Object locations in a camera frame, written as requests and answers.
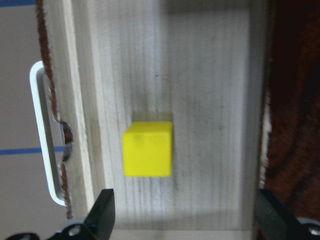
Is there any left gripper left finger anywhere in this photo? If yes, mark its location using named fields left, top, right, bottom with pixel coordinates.
left=4, top=188, right=116, bottom=240

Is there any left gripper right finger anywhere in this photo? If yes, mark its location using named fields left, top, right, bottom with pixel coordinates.
left=254, top=189, right=320, bottom=240

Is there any yellow block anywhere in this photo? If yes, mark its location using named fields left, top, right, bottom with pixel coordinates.
left=122, top=121, right=173, bottom=177

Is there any light wooden drawer with handle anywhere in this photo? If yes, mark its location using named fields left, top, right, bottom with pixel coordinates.
left=35, top=0, right=270, bottom=239

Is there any dark wooden drawer cabinet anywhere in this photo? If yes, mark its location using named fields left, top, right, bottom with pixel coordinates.
left=264, top=0, right=320, bottom=220

